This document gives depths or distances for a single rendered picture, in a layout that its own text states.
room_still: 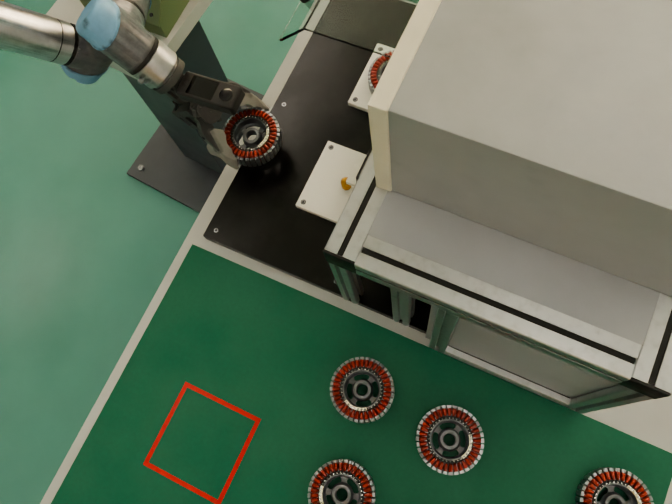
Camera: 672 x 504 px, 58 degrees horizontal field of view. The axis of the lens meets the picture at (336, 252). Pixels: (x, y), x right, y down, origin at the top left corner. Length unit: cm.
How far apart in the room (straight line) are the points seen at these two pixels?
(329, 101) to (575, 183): 75
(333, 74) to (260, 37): 110
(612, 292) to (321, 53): 81
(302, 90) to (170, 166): 98
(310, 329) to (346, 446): 22
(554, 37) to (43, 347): 186
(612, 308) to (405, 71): 38
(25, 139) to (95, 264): 59
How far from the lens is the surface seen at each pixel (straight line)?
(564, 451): 114
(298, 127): 127
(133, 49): 109
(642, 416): 118
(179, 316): 121
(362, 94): 128
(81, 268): 222
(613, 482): 113
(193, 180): 215
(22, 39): 118
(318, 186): 119
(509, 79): 66
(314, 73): 133
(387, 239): 79
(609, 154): 64
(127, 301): 211
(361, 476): 108
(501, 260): 79
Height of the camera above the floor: 186
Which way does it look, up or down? 71 degrees down
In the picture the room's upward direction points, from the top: 19 degrees counter-clockwise
